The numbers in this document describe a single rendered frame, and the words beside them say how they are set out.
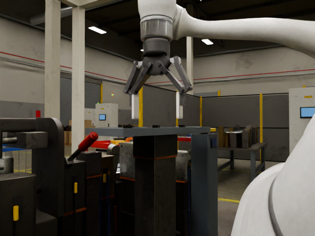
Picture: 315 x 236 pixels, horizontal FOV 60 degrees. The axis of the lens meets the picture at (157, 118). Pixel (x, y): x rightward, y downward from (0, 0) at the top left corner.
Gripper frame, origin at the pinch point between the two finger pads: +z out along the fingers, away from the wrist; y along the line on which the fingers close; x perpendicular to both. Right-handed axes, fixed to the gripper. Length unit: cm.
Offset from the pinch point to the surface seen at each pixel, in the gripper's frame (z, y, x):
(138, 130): 4.0, -2.8, 14.7
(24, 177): 12.1, 9.9, 33.9
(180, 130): 4.2, -6.8, -0.5
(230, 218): 50, -6, -72
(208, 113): -28, 187, -742
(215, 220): 35.9, -9.9, -26.1
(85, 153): 10.2, 14.1, 12.7
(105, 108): -59, 647, -847
